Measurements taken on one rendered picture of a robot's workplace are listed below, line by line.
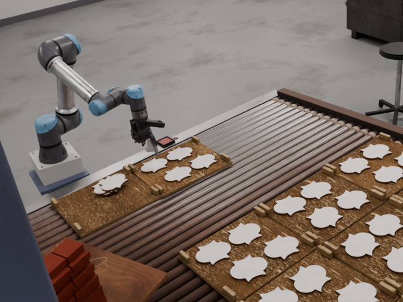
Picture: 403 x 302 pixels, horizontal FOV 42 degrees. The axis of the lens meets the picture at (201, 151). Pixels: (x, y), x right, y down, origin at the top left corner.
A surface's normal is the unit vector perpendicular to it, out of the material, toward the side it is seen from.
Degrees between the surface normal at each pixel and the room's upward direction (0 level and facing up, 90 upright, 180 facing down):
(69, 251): 0
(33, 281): 90
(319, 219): 0
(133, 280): 0
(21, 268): 90
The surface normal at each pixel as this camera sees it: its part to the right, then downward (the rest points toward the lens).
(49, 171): 0.49, 0.37
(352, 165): -0.13, -0.86
